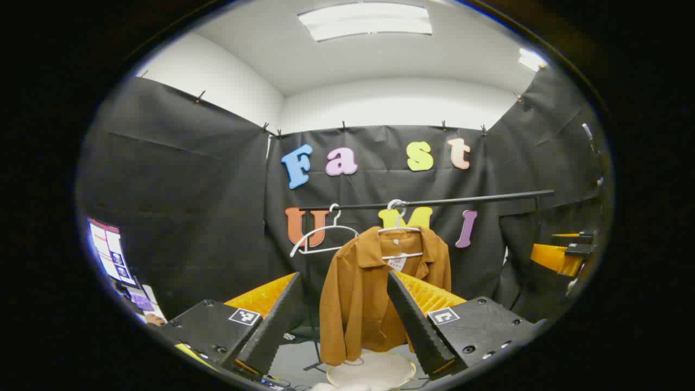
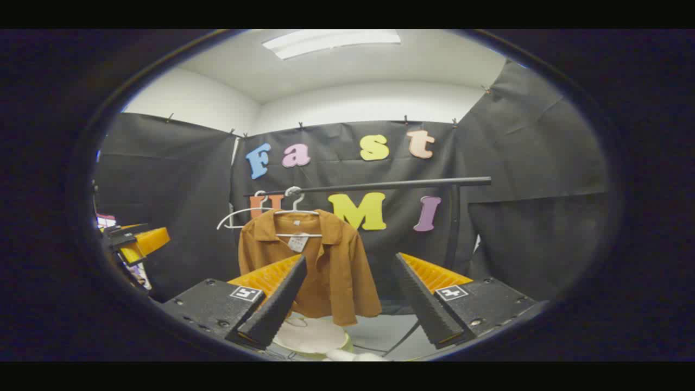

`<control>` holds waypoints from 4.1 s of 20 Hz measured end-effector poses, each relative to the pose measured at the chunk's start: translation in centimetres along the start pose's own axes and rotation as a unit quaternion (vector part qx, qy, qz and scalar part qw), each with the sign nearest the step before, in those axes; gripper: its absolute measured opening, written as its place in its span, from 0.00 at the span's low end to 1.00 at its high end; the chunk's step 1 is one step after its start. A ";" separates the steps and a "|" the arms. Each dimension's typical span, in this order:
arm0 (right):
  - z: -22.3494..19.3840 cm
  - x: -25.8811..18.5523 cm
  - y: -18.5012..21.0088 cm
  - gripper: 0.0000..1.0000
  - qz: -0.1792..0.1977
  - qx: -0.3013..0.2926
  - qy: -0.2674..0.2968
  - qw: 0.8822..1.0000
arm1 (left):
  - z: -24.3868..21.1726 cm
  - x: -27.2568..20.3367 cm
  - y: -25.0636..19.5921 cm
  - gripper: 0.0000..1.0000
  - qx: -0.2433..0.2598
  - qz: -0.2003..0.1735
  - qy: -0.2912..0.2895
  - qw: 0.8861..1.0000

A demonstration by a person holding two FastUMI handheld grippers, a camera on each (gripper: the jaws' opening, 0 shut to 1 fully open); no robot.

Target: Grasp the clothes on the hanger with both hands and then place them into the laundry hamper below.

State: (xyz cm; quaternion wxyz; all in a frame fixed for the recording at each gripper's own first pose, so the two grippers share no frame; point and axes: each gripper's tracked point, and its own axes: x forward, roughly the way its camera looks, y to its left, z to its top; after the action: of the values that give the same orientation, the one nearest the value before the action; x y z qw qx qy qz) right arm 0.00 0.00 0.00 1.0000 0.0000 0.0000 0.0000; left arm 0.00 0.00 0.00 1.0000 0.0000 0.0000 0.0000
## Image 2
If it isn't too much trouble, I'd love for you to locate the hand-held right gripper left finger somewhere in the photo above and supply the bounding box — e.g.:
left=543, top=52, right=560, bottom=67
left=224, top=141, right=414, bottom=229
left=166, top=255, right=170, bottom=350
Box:
left=160, top=254, right=308, bottom=351

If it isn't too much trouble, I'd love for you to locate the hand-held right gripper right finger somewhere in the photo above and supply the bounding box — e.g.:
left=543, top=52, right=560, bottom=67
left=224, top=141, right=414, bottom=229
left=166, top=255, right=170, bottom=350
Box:
left=394, top=252, right=546, bottom=351

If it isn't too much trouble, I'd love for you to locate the round white laundry hamper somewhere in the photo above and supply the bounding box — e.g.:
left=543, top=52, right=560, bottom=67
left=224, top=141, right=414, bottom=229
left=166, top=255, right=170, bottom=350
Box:
left=271, top=314, right=355, bottom=359

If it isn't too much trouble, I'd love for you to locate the brown shirt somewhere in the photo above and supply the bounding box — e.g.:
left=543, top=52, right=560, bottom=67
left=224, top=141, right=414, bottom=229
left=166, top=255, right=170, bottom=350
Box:
left=238, top=209, right=382, bottom=326

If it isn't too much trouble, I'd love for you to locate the black clothes rack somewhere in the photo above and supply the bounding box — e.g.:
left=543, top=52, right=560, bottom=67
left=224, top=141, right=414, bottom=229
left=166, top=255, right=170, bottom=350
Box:
left=244, top=176, right=492, bottom=356

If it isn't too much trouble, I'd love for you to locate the ceiling light panel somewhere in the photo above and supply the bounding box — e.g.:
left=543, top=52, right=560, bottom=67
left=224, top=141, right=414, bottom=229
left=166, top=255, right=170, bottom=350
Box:
left=262, top=30, right=402, bottom=60

